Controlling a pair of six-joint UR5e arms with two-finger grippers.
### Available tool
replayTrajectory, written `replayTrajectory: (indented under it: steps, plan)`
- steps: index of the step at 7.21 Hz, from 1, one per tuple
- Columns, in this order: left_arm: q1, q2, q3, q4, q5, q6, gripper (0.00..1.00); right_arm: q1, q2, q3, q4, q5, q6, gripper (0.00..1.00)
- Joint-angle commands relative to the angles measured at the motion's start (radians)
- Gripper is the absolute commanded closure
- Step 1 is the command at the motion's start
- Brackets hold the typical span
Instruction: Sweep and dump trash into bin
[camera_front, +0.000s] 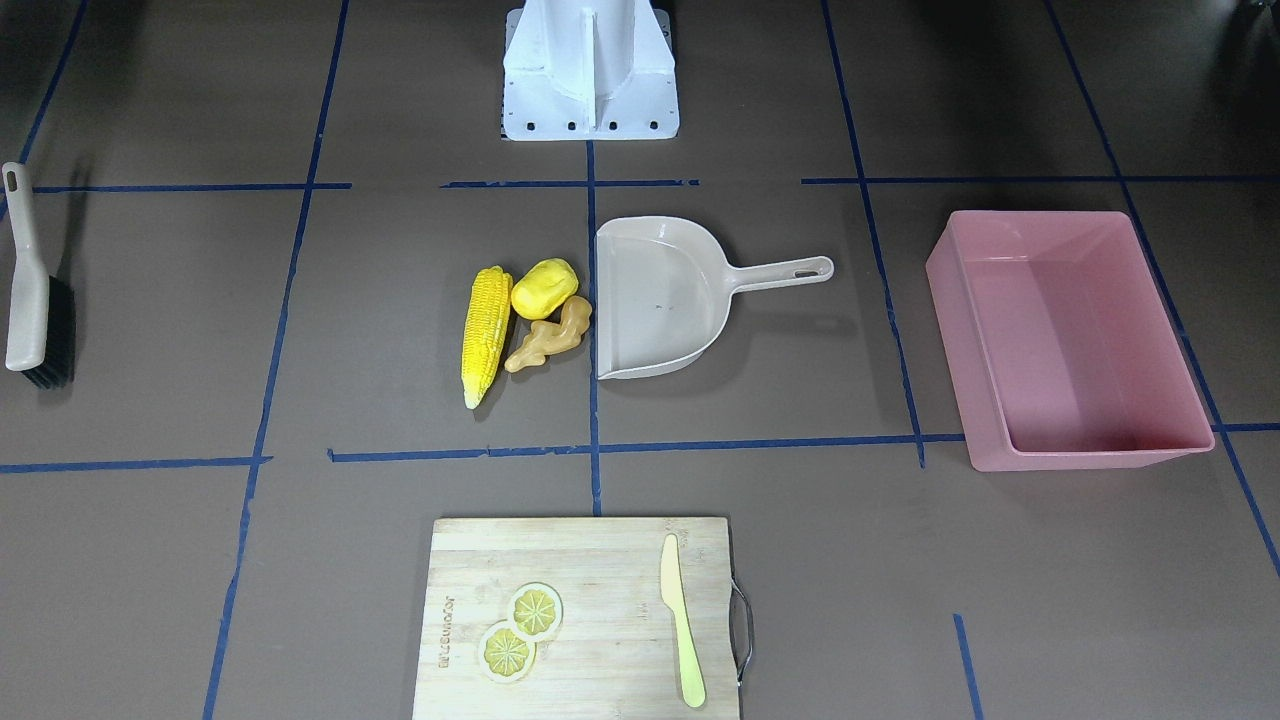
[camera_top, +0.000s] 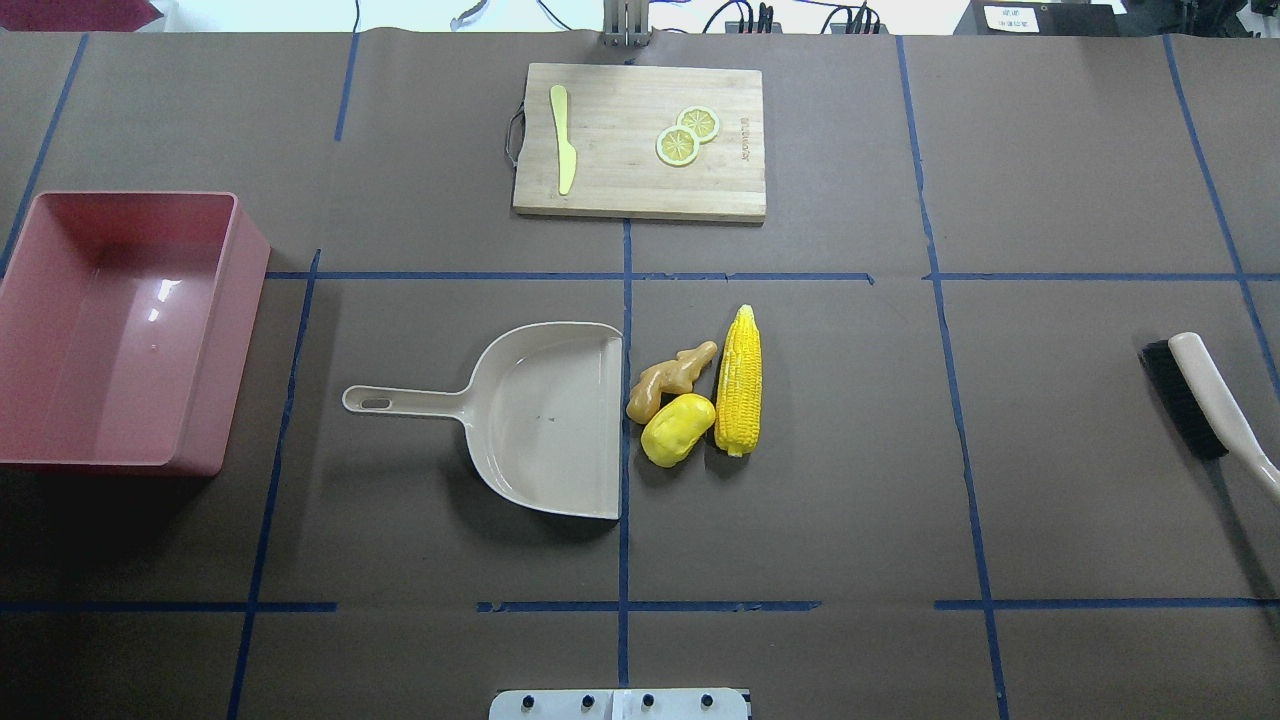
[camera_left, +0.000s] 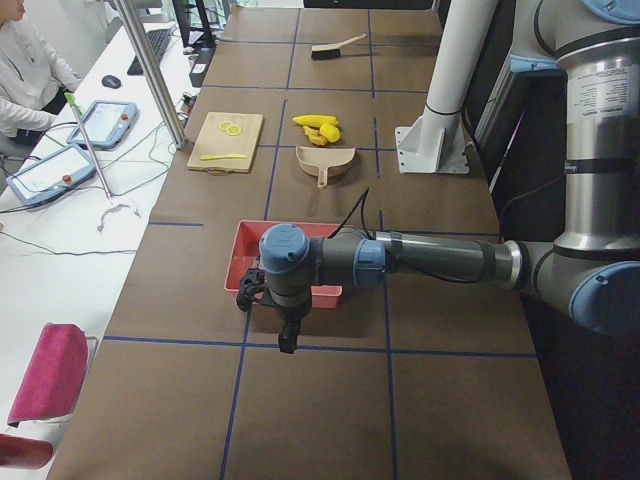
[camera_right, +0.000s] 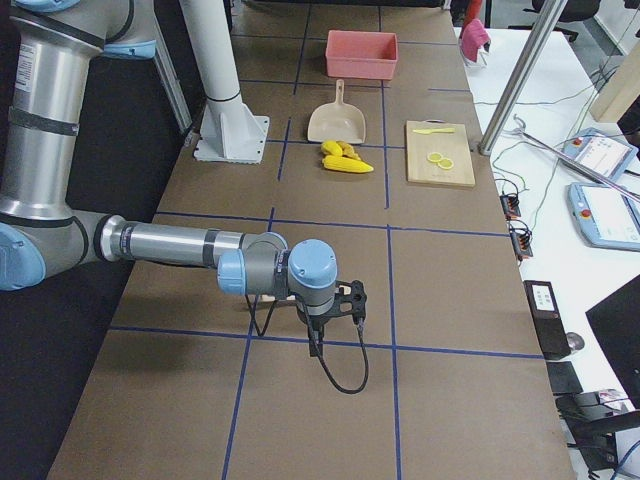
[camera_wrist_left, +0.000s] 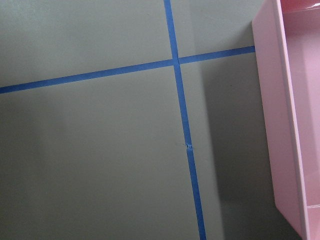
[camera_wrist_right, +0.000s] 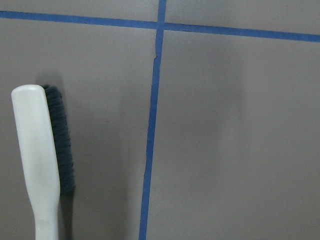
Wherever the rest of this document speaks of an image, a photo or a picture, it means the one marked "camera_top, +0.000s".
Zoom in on brown toy ginger root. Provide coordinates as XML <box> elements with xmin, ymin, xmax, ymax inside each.
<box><xmin>625</xmin><ymin>341</ymin><xmax>719</xmax><ymax>425</ymax></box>

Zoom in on yellow toy bell pepper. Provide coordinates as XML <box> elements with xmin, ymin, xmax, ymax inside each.
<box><xmin>641</xmin><ymin>393</ymin><xmax>716</xmax><ymax>468</ymax></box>

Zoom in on yellow toy corn cob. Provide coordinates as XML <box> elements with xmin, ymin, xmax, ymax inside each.
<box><xmin>714</xmin><ymin>304</ymin><xmax>763</xmax><ymax>457</ymax></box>

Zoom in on beige plastic dustpan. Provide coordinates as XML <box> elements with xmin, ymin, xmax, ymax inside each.
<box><xmin>340</xmin><ymin>322</ymin><xmax>623</xmax><ymax>521</ymax></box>

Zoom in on pink plastic bin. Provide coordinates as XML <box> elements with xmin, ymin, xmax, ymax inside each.
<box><xmin>1</xmin><ymin>192</ymin><xmax>271</xmax><ymax>477</ymax></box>

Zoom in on yellow plastic toy knife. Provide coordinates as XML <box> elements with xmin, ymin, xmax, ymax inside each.
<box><xmin>549</xmin><ymin>85</ymin><xmax>577</xmax><ymax>197</ymax></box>

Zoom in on lemon slice near knife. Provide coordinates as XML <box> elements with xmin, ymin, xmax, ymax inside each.
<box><xmin>654</xmin><ymin>126</ymin><xmax>701</xmax><ymax>168</ymax></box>

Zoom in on wooden cutting board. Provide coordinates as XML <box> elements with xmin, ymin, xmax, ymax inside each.
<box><xmin>512</xmin><ymin>63</ymin><xmax>768</xmax><ymax>225</ymax></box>

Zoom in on lemon slice far from knife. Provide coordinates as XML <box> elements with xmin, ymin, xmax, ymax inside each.
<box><xmin>676</xmin><ymin>105</ymin><xmax>721</xmax><ymax>143</ymax></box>

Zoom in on black box with label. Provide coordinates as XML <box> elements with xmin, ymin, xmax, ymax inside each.
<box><xmin>952</xmin><ymin>1</ymin><xmax>1120</xmax><ymax>37</ymax></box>

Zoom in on magenta cloth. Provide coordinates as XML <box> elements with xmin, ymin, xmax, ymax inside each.
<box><xmin>1</xmin><ymin>0</ymin><xmax>163</xmax><ymax>32</ymax></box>

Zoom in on aluminium frame post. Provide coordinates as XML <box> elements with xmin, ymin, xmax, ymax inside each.
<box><xmin>600</xmin><ymin>0</ymin><xmax>652</xmax><ymax>47</ymax></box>

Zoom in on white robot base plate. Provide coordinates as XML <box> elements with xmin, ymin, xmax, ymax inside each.
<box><xmin>488</xmin><ymin>687</ymin><xmax>753</xmax><ymax>719</ymax></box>

